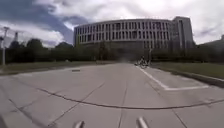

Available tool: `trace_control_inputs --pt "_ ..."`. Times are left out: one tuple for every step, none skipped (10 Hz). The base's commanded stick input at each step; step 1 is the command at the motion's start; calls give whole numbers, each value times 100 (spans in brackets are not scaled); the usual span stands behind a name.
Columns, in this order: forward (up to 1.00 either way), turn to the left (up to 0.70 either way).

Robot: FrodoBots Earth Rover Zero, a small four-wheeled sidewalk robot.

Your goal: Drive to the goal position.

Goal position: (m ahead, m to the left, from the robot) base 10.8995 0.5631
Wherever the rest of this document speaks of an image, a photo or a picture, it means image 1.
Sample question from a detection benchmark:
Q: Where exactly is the grey concrete road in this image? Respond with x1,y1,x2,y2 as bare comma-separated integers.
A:
0,62,224,128

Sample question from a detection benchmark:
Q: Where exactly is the vehicle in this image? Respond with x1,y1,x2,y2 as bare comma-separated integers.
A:
134,55,151,69

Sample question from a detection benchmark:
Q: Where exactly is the large curved multi-storey building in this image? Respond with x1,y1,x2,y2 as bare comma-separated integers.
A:
72,15,196,62

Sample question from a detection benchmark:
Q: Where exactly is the robot's own part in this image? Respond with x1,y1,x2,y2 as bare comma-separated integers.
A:
73,120,86,128
135,116,150,128

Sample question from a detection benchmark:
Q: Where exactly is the row of trees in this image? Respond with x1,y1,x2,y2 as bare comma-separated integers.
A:
0,37,224,65

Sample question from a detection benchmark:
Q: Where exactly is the grass strip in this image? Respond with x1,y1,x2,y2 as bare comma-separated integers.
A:
0,60,118,76
150,61,224,80

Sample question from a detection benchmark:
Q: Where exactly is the raised kerb strip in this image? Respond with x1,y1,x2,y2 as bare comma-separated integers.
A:
149,64,224,89

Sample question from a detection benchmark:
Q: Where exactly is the tall tower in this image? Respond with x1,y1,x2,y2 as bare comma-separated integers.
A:
13,31,19,43

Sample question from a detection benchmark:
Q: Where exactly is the dark building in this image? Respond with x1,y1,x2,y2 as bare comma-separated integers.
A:
199,34,224,52

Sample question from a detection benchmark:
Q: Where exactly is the lamp pole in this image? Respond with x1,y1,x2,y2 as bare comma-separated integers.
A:
0,26,11,67

